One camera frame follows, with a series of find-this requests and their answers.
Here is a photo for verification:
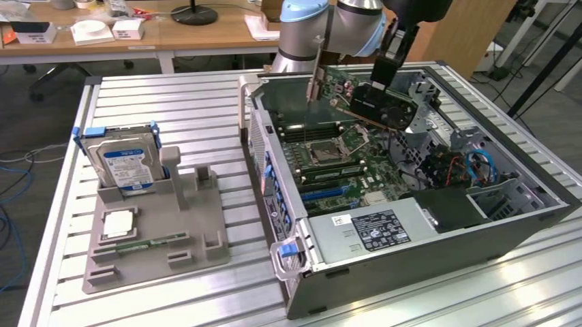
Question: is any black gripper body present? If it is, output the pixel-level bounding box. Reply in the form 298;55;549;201
381;0;455;25

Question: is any Nvidia graphics card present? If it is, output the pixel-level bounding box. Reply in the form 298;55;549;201
305;36;422;133

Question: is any wooden cabinet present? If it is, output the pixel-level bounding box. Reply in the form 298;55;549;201
399;0;519;81

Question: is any metal socket cover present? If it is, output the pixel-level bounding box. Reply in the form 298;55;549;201
335;124;373;146

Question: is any metal drive cage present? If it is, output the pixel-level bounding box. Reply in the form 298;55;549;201
390;81;461;154

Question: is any CPU socket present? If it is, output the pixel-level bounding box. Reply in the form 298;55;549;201
307;138;350;165

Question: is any green Dell motherboard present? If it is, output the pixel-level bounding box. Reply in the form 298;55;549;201
271;119;415;219

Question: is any stack of white papers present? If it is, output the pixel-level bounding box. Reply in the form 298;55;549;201
245;14;282;42

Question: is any black slanted pole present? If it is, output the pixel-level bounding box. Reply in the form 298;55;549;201
506;20;582;119

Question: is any installed RAM stick with label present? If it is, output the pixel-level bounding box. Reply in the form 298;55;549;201
298;166;367;183

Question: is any wooden desk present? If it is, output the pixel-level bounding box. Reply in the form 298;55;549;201
0;0;410;65

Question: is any black round lamp base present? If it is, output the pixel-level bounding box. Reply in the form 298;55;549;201
170;0;219;26

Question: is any grey disk bay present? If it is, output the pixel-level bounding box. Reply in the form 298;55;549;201
466;178;554;221

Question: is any grey power supply unit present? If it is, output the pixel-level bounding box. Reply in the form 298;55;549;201
307;199;441;265

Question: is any small white labelled box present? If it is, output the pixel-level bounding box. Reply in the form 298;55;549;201
111;18;147;40

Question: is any open black PC case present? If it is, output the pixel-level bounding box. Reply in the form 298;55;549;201
238;61;582;321

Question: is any hard disk in blue caddy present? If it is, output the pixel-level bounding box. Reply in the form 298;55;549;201
72;121;172;199

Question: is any white box with round hole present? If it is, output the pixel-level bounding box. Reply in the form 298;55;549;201
70;19;116;46

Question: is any black office chair base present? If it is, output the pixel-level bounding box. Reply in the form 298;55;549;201
22;61;95;102

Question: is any green RAM stick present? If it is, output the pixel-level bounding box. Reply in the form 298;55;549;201
92;232;190;257

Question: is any silver CPU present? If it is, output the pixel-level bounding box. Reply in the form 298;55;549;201
102;213;134;238

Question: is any grey plastic parts rack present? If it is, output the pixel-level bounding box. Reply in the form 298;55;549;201
82;145;232;296

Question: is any white box with black top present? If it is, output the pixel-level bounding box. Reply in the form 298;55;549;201
10;20;59;45

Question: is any white desk frame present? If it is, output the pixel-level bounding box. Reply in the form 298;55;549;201
493;0;582;92

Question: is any blue wire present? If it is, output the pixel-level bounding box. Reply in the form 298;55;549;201
463;149;501;188

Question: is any white floor cable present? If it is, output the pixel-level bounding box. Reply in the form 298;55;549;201
0;142;70;165

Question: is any blue floor cable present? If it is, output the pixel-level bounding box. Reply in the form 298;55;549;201
0;166;36;294

